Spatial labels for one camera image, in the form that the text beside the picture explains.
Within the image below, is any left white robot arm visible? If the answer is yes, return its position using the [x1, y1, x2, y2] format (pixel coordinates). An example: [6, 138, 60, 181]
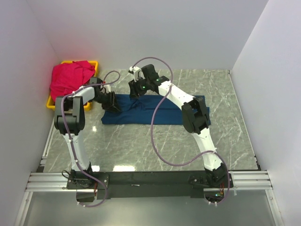
[54, 77, 120, 189]

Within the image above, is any purple cable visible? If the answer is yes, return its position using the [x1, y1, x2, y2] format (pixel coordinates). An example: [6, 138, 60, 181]
[131, 56, 231, 206]
[61, 70, 121, 208]

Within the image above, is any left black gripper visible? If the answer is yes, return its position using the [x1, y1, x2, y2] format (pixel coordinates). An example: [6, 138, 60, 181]
[92, 91, 121, 113]

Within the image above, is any pink t shirt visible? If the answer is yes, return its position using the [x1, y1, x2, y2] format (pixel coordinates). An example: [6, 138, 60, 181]
[50, 60, 95, 101]

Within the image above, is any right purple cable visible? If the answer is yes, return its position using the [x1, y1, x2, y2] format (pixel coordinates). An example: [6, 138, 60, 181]
[131, 56, 231, 206]

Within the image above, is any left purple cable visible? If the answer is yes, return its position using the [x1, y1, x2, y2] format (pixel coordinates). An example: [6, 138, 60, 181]
[61, 70, 121, 208]

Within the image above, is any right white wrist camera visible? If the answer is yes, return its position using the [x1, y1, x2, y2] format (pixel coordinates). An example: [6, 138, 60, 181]
[128, 66, 142, 81]

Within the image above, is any yellow plastic bin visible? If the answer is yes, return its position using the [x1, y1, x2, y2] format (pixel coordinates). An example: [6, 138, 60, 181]
[46, 60, 99, 112]

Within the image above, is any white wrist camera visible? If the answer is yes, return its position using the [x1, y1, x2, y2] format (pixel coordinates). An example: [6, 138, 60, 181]
[102, 84, 111, 94]
[128, 66, 142, 81]

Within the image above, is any black base beam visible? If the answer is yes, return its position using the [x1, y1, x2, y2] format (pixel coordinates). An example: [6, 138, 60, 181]
[66, 170, 233, 199]

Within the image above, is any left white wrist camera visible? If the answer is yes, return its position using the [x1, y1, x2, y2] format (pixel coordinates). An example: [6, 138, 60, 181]
[102, 84, 111, 94]

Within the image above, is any blue t shirt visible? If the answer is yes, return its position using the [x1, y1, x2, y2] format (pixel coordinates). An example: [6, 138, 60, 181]
[101, 93, 212, 126]

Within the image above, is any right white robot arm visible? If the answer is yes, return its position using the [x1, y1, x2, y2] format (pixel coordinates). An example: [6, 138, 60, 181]
[128, 65, 230, 188]

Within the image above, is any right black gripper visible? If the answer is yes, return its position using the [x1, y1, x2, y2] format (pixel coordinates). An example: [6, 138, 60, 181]
[128, 76, 150, 101]

